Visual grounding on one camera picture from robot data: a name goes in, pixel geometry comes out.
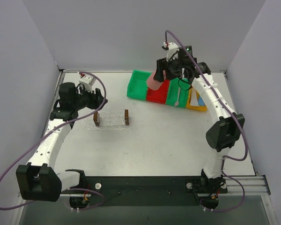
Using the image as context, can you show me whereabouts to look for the pink cup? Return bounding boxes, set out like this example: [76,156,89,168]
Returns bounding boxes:
[146,71,163,90]

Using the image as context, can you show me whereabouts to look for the clear rack with brown ends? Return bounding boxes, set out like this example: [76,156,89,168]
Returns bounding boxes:
[93,109,130,129]

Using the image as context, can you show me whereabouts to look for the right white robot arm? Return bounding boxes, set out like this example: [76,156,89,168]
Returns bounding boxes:
[153,42,244,180]

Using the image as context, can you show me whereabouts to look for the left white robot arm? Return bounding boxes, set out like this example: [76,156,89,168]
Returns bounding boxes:
[16,82,108,202]

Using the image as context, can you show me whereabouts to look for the clear textured acrylic tray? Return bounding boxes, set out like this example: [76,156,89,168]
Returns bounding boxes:
[81,109,131,130]

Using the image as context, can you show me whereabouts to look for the toothpaste tube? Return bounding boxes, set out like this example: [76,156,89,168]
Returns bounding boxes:
[190,89,205,107]

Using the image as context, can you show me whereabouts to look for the green bin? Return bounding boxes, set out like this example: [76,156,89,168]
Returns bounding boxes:
[166,78,190,108]
[126,70,151,101]

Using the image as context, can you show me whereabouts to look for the red bin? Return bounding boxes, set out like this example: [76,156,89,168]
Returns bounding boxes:
[146,80,170,105]

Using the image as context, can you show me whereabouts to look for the far green bin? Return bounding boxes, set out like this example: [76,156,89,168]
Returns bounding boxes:
[126,70,151,101]

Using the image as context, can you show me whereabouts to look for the yellow bin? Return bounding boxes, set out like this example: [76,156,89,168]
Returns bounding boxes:
[185,88,207,112]

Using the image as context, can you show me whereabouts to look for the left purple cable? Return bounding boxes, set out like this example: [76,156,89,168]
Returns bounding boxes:
[0,71,108,210]

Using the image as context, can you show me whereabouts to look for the purple cable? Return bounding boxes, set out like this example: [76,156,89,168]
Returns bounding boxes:
[0,71,108,210]
[164,30,249,213]

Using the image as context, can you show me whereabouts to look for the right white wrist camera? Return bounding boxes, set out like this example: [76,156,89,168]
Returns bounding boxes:
[162,42,179,61]

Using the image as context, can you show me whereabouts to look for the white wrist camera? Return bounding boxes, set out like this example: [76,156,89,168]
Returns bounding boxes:
[79,74,96,93]
[162,42,179,61]

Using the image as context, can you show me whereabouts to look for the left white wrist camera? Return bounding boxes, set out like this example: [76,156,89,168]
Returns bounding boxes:
[79,74,96,93]

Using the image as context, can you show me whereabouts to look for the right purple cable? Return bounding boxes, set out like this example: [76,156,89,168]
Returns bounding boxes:
[164,30,249,213]

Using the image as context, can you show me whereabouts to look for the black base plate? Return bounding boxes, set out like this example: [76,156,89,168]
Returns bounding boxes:
[67,175,228,210]

